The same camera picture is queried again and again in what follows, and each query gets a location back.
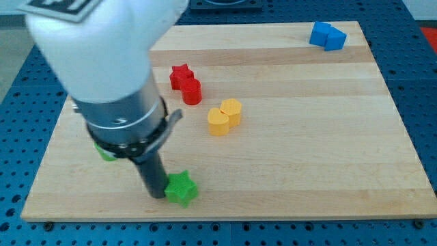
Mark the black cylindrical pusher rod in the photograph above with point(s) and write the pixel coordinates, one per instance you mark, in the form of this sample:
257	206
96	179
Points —
153	174

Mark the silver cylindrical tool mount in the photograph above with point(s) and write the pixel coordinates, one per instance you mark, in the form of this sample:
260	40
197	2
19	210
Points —
125	114

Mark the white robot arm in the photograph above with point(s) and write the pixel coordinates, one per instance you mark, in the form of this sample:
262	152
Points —
99	51

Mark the green circle block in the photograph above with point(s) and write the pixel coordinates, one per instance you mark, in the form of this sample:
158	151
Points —
105	155

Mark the green star block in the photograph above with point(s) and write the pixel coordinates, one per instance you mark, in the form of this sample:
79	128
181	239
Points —
181	189

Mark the red cylinder block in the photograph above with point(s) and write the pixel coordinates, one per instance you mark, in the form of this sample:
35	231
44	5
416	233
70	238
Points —
191	91

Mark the red star block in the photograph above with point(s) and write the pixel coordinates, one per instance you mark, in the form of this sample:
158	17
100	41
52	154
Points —
178	74

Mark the yellow heart block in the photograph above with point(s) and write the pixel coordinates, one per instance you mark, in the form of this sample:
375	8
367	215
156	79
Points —
218	122

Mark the yellow hexagon block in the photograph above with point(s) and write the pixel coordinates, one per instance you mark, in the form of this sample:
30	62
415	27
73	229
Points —
233	109

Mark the wooden board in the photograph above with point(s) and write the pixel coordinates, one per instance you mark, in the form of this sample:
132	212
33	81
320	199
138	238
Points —
320	138

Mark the black fiducial marker tag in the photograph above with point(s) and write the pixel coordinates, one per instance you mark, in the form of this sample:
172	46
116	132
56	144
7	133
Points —
67	10

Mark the blue cube block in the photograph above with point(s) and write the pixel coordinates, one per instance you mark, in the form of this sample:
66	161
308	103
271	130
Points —
319	33

